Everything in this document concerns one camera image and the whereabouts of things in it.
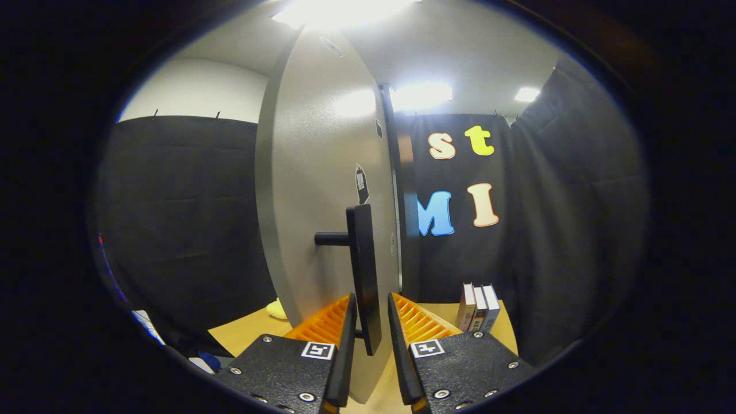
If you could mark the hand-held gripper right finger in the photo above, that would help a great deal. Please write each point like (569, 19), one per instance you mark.
(399, 362)

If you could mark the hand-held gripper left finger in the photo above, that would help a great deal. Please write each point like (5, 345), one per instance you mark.
(347, 356)

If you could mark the beige cabinet door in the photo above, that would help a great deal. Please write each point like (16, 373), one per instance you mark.
(310, 172)

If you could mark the pale yellow object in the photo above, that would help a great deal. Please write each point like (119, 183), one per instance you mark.
(277, 310)

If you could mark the white paperback book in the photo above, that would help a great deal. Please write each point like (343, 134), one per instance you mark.
(479, 310)

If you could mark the grey cover book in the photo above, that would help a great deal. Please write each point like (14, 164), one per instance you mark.
(491, 307)

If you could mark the blue white object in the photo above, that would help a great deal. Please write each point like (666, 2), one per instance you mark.
(206, 362)

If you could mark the black backdrop cloth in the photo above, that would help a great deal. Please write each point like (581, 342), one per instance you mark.
(184, 218)

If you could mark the ceiling light panel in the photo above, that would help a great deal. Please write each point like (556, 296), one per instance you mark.
(422, 96)
(339, 11)
(526, 94)

